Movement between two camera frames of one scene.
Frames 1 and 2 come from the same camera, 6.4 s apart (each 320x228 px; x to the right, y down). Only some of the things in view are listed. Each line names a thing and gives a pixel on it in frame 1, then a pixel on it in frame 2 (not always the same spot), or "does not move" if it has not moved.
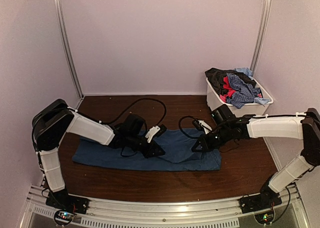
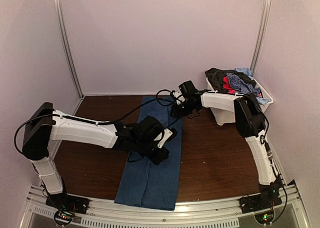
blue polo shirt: x=177 y=144 to x=145 y=184
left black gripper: x=150 y=152 does not move
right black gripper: x=205 y=144 to x=178 y=114
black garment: x=216 y=76 does not move
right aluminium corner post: x=262 y=31 does not move
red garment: x=231 y=92 does not move
